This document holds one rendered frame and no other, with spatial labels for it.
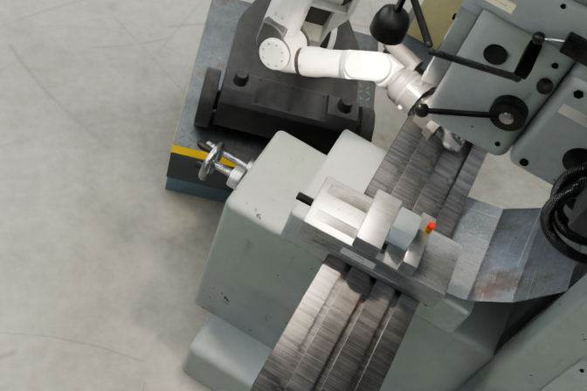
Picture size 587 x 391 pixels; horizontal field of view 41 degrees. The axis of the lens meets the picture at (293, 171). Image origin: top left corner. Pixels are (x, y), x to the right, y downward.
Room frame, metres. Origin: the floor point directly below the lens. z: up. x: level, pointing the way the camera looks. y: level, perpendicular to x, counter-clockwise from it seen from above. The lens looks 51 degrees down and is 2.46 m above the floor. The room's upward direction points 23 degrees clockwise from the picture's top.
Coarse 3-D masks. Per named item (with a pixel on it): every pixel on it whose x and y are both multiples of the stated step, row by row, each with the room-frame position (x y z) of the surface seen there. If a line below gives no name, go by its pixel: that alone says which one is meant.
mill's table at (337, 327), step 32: (416, 128) 1.49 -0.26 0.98; (384, 160) 1.34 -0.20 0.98; (416, 160) 1.38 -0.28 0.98; (448, 160) 1.43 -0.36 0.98; (480, 160) 1.48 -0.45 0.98; (416, 192) 1.30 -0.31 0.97; (448, 192) 1.34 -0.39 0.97; (448, 224) 1.23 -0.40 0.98; (320, 288) 0.92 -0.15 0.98; (352, 288) 0.95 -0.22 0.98; (384, 288) 0.98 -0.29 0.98; (320, 320) 0.85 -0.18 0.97; (352, 320) 0.88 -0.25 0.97; (384, 320) 0.91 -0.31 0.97; (288, 352) 0.75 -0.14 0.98; (320, 352) 0.77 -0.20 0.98; (352, 352) 0.80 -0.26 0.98; (384, 352) 0.83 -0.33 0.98; (256, 384) 0.65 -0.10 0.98; (288, 384) 0.68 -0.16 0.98; (320, 384) 0.71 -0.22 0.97; (352, 384) 0.74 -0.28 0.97
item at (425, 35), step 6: (414, 0) 1.18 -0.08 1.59; (414, 6) 1.17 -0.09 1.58; (414, 12) 1.16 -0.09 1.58; (420, 12) 1.15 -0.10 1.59; (420, 18) 1.14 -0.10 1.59; (420, 24) 1.13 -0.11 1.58; (420, 30) 1.12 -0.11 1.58; (426, 30) 1.11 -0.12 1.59; (426, 36) 1.10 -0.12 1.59; (426, 42) 1.09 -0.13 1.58
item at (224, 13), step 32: (224, 0) 2.32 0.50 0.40; (224, 32) 2.15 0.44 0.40; (224, 64) 2.00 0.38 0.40; (192, 96) 1.80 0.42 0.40; (192, 128) 1.66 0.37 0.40; (224, 128) 1.72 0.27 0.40; (192, 160) 1.59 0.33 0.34; (224, 160) 1.61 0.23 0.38; (192, 192) 1.69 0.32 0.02; (224, 192) 1.71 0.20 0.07
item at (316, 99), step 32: (256, 0) 2.20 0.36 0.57; (256, 32) 2.04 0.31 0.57; (352, 32) 2.24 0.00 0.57; (256, 64) 1.90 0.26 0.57; (224, 96) 1.68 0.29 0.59; (256, 96) 1.74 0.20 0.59; (288, 96) 1.79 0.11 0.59; (320, 96) 1.85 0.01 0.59; (352, 96) 1.93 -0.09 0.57; (256, 128) 1.70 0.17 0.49; (288, 128) 1.72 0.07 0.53; (320, 128) 1.74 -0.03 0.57; (352, 128) 1.77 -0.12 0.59
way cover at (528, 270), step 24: (480, 216) 1.35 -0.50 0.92; (504, 216) 1.36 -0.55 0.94; (528, 216) 1.35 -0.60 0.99; (456, 240) 1.25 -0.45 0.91; (480, 240) 1.27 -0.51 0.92; (504, 240) 1.27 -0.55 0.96; (528, 240) 1.26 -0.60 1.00; (456, 264) 1.17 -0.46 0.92; (480, 264) 1.19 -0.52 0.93; (504, 264) 1.18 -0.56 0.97; (528, 264) 1.18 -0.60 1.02; (552, 264) 1.15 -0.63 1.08; (456, 288) 1.10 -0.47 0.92; (480, 288) 1.11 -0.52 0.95; (504, 288) 1.11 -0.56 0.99; (528, 288) 1.09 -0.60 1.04
